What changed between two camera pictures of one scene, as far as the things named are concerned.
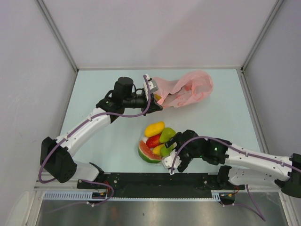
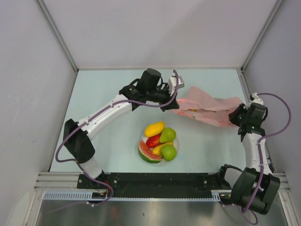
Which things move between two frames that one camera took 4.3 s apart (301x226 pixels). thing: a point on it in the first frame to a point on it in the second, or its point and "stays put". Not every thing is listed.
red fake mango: [153, 141] stays put
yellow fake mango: [154, 129] stays put
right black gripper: [185, 162] to [241, 107]
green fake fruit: [165, 151] stays put
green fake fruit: [167, 133] stays put
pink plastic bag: [192, 87] to [199, 104]
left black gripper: [154, 106] to [173, 105]
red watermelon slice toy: [146, 154] stays put
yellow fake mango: [156, 149] stays put
